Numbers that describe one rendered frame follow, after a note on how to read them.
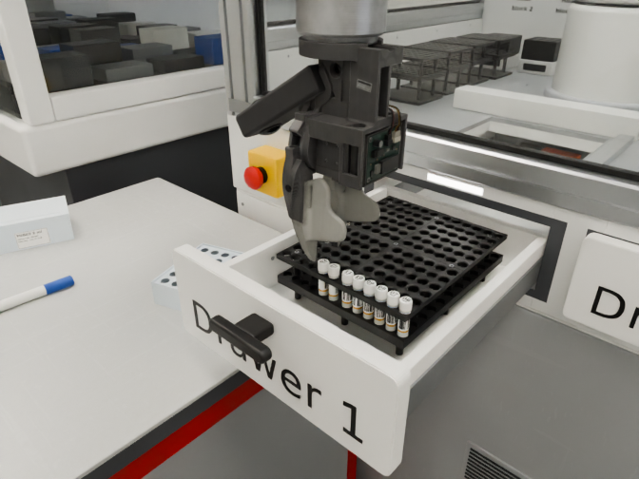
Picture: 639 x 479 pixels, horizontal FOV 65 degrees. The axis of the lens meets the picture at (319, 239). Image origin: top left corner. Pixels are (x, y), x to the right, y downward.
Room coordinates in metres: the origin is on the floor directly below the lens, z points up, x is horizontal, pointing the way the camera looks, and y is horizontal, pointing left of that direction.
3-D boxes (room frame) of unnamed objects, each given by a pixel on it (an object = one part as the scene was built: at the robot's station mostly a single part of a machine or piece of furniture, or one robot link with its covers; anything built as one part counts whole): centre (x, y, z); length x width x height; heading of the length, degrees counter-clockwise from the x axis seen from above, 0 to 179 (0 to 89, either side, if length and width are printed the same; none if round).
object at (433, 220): (0.52, -0.09, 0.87); 0.22 x 0.18 x 0.06; 138
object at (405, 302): (0.39, -0.08, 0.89); 0.01 x 0.01 x 0.05
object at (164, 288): (0.63, 0.17, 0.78); 0.12 x 0.08 x 0.04; 156
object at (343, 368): (0.37, 0.04, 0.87); 0.29 x 0.02 x 0.11; 48
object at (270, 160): (0.82, 0.08, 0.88); 0.07 x 0.05 x 0.07; 48
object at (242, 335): (0.35, 0.06, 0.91); 0.07 x 0.04 x 0.01; 48
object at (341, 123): (0.45, -0.02, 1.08); 0.09 x 0.08 x 0.12; 51
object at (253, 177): (0.79, 0.11, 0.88); 0.04 x 0.03 x 0.04; 48
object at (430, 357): (0.53, -0.10, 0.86); 0.40 x 0.26 x 0.06; 138
